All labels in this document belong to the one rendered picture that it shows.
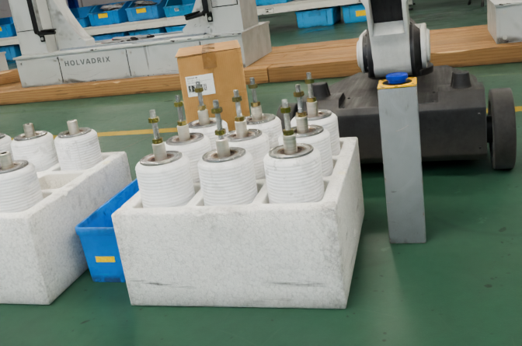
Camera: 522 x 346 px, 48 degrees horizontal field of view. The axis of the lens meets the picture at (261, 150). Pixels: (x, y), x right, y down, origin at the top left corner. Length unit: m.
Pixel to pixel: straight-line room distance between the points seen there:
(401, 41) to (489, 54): 1.34
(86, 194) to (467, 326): 0.79
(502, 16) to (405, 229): 1.96
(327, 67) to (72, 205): 1.98
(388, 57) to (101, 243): 0.93
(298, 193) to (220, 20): 2.37
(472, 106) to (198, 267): 0.77
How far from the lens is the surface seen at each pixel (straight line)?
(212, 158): 1.00
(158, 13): 6.31
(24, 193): 1.20
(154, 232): 1.03
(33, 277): 1.20
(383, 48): 1.67
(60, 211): 1.23
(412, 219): 1.18
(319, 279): 0.99
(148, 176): 1.03
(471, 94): 1.49
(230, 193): 0.99
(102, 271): 1.23
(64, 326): 1.13
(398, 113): 1.11
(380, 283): 1.07
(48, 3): 3.87
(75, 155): 1.38
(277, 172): 0.95
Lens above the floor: 0.54
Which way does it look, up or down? 16 degrees down
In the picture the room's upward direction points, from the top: 8 degrees counter-clockwise
